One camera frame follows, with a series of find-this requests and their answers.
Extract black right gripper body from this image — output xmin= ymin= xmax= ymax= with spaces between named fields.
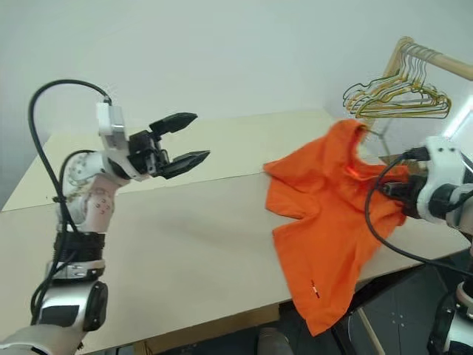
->
xmin=382 ymin=175 xmax=429 ymax=219

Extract silver wire hanger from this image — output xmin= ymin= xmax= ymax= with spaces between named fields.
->
xmin=357 ymin=124 xmax=407 ymax=163

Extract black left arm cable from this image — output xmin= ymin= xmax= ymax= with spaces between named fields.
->
xmin=28 ymin=78 xmax=114 ymax=326

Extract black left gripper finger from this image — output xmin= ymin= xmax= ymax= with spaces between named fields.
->
xmin=149 ymin=112 xmax=199 ymax=136
xmin=158 ymin=149 xmax=211 ymax=181

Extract orange shorts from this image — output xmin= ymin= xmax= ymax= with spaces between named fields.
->
xmin=262 ymin=120 xmax=409 ymax=337

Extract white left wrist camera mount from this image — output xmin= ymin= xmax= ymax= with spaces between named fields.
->
xmin=96 ymin=103 xmax=149 ymax=182

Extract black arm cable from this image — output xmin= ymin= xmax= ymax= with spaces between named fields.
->
xmin=364 ymin=146 xmax=473 ymax=278
xmin=28 ymin=78 xmax=114 ymax=326

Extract gold wire hanger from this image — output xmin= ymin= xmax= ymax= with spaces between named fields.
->
xmin=349 ymin=50 xmax=446 ymax=116
xmin=347 ymin=44 xmax=440 ymax=112
xmin=354 ymin=55 xmax=452 ymax=121

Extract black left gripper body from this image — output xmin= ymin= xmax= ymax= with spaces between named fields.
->
xmin=127 ymin=129 xmax=174 ymax=179

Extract dark rounded shape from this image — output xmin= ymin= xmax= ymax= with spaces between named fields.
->
xmin=258 ymin=327 xmax=296 ymax=355

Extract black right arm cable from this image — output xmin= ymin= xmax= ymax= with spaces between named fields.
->
xmin=364 ymin=146 xmax=473 ymax=278

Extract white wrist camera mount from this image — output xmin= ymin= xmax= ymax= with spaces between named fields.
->
xmin=417 ymin=135 xmax=470 ymax=223
xmin=96 ymin=103 xmax=149 ymax=182

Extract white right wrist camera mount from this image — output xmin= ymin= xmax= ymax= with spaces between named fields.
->
xmin=417 ymin=135 xmax=470 ymax=223

